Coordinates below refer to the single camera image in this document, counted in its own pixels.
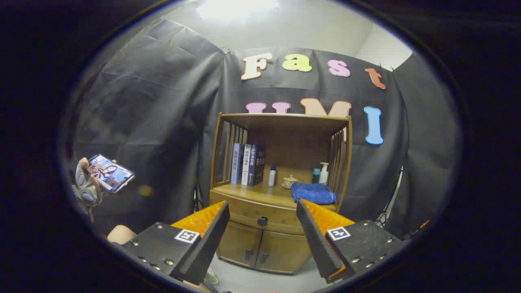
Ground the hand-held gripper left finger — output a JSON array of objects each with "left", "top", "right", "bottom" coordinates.
[{"left": 121, "top": 201, "right": 231, "bottom": 285}]

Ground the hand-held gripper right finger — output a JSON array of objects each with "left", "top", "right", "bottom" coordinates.
[{"left": 296, "top": 199, "right": 406, "bottom": 284}]

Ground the wooden drawer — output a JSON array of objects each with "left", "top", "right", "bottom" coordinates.
[{"left": 210, "top": 190, "right": 310, "bottom": 236}]

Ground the smartphone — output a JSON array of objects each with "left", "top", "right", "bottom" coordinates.
[{"left": 83, "top": 154, "right": 136, "bottom": 193}]

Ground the wooden cabinet door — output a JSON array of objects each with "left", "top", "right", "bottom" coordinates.
[
  {"left": 217, "top": 221, "right": 263, "bottom": 269},
  {"left": 256, "top": 230, "right": 313, "bottom": 275}
]

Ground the wooden countertop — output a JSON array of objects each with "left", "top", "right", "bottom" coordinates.
[{"left": 210, "top": 182, "right": 340, "bottom": 212}]

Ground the wooden cabinet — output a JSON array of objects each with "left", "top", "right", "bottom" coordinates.
[{"left": 210, "top": 113, "right": 353, "bottom": 275}]

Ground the blue towel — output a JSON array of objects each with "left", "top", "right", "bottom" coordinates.
[{"left": 291, "top": 182, "right": 337, "bottom": 205}]

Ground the light blue book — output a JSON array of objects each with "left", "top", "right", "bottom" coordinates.
[{"left": 231, "top": 143, "right": 245, "bottom": 184}]

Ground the white book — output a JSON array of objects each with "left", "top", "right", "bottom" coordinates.
[{"left": 241, "top": 144, "right": 252, "bottom": 186}]

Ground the backdrop stand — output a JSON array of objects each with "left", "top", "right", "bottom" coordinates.
[{"left": 377, "top": 166, "right": 404, "bottom": 228}]

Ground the dark navy book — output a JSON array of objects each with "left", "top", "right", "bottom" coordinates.
[{"left": 247, "top": 143, "right": 266, "bottom": 186}]

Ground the black device with orange tip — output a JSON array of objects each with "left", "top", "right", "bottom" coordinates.
[{"left": 401, "top": 219, "right": 431, "bottom": 241}]

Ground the ceiling light panel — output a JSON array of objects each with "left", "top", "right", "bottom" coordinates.
[{"left": 195, "top": 0, "right": 281, "bottom": 20}]

